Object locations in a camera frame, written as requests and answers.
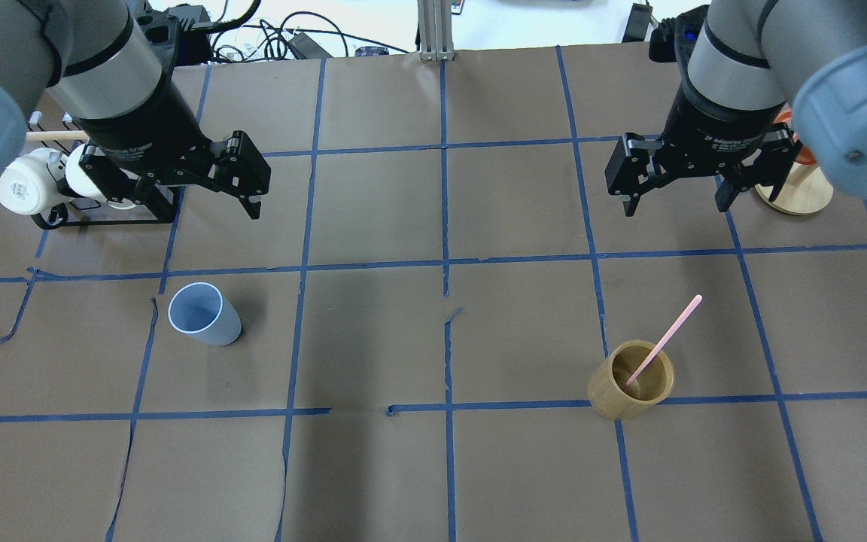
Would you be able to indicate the aluminium frame post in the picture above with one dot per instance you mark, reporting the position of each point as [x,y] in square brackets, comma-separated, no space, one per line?
[435,31]

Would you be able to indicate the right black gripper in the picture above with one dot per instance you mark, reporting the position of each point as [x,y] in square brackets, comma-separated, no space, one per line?
[713,122]

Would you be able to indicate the pink chopstick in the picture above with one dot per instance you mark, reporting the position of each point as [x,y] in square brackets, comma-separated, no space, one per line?
[665,339]

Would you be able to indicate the white mug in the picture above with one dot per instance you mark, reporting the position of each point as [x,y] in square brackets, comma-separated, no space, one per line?
[30,184]
[83,185]

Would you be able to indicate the white mug rear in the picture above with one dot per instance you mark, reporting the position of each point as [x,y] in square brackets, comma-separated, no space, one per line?
[83,185]

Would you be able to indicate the light blue plastic cup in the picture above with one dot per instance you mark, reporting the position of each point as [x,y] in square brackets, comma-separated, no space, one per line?
[200,310]

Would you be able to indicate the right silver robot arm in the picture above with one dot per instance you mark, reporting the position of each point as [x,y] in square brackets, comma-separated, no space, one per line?
[760,81]

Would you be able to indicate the black wire mug rack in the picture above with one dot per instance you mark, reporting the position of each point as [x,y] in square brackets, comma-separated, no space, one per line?
[79,211]

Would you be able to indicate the bamboo wooden cup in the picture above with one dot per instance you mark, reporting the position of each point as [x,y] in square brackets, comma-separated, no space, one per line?
[620,389]

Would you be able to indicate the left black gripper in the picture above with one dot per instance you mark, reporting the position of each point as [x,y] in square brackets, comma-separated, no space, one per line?
[149,124]

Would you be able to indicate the white mug front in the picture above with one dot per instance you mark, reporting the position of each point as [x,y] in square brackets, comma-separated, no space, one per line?
[30,184]

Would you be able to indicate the black power adapter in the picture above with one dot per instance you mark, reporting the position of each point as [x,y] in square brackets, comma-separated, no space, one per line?
[301,46]

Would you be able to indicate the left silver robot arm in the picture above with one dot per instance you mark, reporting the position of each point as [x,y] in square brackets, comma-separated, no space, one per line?
[110,68]

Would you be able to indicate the orange mug on tree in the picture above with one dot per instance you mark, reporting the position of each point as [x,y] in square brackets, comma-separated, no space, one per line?
[804,156]

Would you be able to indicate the wooden mug tree stand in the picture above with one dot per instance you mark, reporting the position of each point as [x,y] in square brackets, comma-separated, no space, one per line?
[806,191]

